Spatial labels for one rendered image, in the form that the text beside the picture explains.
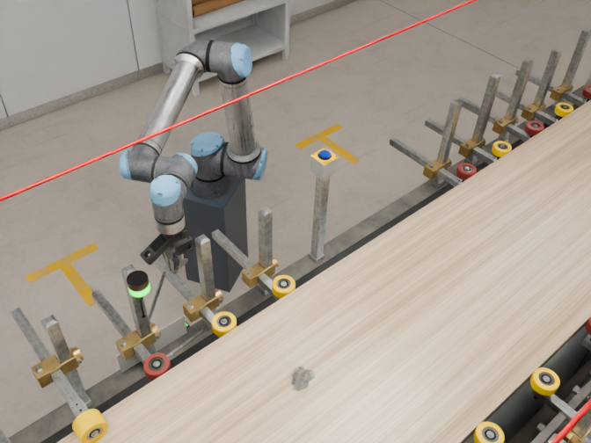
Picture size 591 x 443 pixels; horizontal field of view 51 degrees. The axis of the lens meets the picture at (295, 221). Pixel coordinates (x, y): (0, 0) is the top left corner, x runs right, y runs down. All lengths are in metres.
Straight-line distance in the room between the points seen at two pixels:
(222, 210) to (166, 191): 1.04
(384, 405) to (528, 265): 0.80
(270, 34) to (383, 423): 3.88
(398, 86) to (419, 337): 3.13
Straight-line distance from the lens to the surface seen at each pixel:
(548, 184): 2.74
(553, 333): 2.18
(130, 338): 2.06
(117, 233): 3.65
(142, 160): 1.95
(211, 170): 2.77
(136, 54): 4.85
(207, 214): 2.89
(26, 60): 4.51
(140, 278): 1.80
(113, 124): 4.49
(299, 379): 1.88
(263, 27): 5.29
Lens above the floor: 2.52
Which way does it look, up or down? 44 degrees down
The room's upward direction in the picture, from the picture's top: 2 degrees clockwise
